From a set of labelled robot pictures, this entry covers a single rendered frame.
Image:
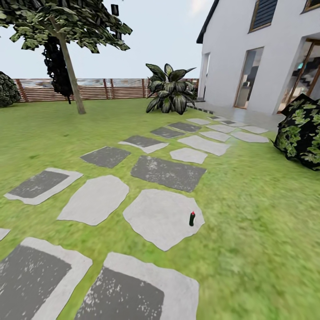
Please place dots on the door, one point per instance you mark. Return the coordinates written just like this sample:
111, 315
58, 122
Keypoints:
305, 73

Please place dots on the tree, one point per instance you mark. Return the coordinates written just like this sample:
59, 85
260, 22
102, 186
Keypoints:
86, 21
54, 60

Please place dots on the fixed window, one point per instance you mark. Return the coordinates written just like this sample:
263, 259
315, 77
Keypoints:
250, 69

